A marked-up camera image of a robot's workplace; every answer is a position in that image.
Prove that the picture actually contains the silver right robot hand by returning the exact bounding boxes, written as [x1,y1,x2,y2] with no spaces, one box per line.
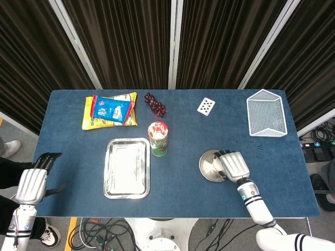
[213,149,251,183]

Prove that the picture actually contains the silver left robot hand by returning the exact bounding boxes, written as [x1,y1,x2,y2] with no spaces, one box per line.
[14,152,68,205]

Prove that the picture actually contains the green Pringles can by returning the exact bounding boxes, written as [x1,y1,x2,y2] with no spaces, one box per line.
[147,121,169,157]

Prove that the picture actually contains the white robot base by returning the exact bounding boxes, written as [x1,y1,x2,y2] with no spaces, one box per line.
[125,218,199,251]

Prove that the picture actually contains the black trouser legs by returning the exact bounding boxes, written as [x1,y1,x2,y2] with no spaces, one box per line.
[0,156,47,240]

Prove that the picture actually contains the round stainless steel plate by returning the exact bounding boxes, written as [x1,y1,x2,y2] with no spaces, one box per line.
[198,149,229,182]

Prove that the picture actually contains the white and black sneaker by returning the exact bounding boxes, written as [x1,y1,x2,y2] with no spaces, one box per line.
[39,218,62,248]

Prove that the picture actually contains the blue tablecloth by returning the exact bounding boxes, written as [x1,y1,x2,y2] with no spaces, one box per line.
[32,89,320,218]

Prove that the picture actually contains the hearts playing card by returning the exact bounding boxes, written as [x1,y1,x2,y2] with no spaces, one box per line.
[196,97,217,116]

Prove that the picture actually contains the yellow snack bag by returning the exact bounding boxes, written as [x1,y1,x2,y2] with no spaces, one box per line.
[81,92,139,131]

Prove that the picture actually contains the black shoe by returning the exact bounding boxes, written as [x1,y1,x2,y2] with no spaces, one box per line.
[310,174,335,210]

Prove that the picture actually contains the dark red grape bunch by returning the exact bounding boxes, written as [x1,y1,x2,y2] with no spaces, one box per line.
[144,92,168,118]

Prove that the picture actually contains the rectangular stainless steel tray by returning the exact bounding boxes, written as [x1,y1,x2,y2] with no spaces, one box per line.
[103,138,151,200]

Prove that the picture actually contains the blue and red snack bag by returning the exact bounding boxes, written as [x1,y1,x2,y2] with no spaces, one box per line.
[90,95,136,126]

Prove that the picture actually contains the dark brown curtain panel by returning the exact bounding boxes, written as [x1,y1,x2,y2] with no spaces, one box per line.
[61,0,173,89]
[0,0,96,135]
[245,0,335,131]
[176,0,288,89]

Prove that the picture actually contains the white wire mesh basket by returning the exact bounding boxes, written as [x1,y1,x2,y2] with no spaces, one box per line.
[246,88,288,138]

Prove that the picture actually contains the white partition base rail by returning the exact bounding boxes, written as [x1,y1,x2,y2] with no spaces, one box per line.
[0,111,40,137]
[297,107,335,137]

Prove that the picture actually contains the tangled floor cables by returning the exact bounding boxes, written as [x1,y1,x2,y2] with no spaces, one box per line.
[68,218,139,251]

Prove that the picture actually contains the black cable bundle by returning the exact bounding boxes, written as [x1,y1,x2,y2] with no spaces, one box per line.
[310,121,335,143]

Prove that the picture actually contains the white table frame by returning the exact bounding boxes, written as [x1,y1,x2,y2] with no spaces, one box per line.
[35,216,314,236]

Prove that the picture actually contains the white partition post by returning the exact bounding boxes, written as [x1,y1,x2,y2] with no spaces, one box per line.
[237,0,302,90]
[167,0,184,89]
[48,0,103,90]

